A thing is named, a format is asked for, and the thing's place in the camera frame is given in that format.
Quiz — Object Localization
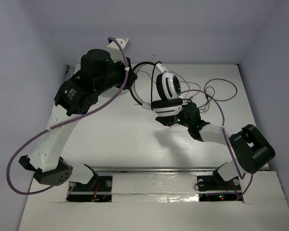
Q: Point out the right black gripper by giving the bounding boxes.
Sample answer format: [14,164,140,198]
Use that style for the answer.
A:
[156,104,191,128]

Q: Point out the black white headphones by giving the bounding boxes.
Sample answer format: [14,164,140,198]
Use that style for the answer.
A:
[130,56,184,117]

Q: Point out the black headphone cable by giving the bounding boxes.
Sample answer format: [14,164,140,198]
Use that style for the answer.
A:
[136,64,238,114]

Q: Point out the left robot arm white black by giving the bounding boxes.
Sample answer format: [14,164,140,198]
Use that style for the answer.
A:
[19,48,136,190]

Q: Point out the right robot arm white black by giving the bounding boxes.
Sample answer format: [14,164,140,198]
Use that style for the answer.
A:
[153,101,276,191]

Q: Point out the white foam block with tape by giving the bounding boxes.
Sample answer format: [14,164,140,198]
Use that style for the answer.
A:
[111,173,199,203]

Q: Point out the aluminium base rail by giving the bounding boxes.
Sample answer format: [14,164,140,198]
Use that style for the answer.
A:
[92,166,217,173]

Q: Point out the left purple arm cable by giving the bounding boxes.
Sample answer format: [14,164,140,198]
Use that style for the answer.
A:
[6,36,131,195]

